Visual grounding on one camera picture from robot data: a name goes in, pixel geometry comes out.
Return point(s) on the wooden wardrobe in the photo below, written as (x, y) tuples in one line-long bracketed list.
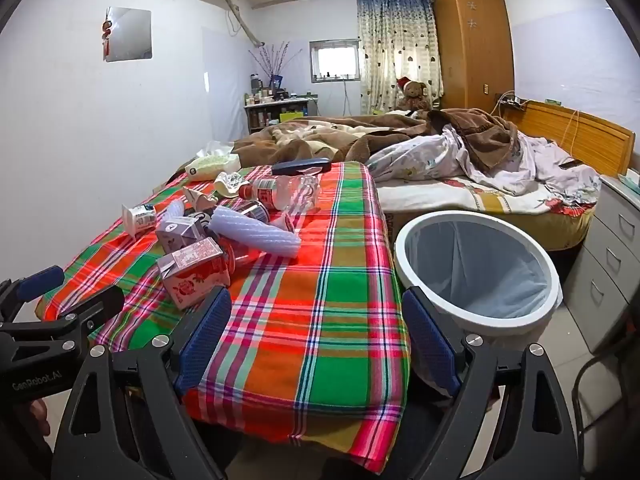
[(472, 45)]

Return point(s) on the clear plastic bottle red label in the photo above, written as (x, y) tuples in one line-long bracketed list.
[(280, 192)]

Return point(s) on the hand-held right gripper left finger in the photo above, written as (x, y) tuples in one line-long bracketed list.
[(206, 342)]

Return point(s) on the floral bed sheet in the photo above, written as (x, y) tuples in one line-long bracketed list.
[(500, 197)]

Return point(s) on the red hanging ornament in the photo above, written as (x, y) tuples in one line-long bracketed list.
[(106, 40)]

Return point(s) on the red plastic cup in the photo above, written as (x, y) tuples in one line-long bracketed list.
[(241, 256)]

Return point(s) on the plaid tablecloth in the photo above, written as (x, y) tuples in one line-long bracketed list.
[(320, 310)]

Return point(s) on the pink milk carton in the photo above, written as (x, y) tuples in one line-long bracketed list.
[(177, 235), (195, 272)]

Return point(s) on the brown plush blanket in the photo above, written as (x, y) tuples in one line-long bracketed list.
[(350, 132)]

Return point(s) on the vase with dry branches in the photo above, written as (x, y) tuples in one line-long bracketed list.
[(275, 62)]

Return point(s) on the dark blue glasses case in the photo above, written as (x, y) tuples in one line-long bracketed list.
[(300, 165)]

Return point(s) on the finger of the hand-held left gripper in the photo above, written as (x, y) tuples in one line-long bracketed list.
[(95, 305), (40, 281)]

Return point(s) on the white yogurt cup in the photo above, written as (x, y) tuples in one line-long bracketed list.
[(139, 220)]

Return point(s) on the white round trash bin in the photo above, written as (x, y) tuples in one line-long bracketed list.
[(480, 320)]

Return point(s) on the white floral quilt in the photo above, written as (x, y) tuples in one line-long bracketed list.
[(425, 157)]

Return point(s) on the brown teddy bear red hat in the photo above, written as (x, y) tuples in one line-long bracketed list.
[(413, 95)]

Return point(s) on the black phone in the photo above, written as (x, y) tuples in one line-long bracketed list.
[(571, 164)]

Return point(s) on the yellow green tissue pack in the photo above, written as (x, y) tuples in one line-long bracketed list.
[(212, 164)]

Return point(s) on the white foam net sleeve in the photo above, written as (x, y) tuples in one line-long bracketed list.
[(255, 235)]

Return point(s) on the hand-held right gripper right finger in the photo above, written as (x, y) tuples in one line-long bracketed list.
[(429, 347)]

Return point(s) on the small window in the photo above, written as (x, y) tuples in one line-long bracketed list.
[(335, 61)]

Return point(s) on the wooden bed headboard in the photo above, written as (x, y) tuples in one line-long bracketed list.
[(590, 135)]

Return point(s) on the square wall mirror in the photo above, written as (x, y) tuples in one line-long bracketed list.
[(130, 35)]

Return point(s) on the shelf with bottles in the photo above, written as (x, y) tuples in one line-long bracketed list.
[(277, 115)]

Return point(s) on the air conditioner pipe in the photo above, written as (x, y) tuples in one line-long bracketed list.
[(245, 17)]

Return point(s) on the heart print curtain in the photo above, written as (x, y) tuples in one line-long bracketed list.
[(395, 55)]

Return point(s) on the grey drawer nightstand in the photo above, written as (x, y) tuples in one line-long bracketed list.
[(605, 260)]

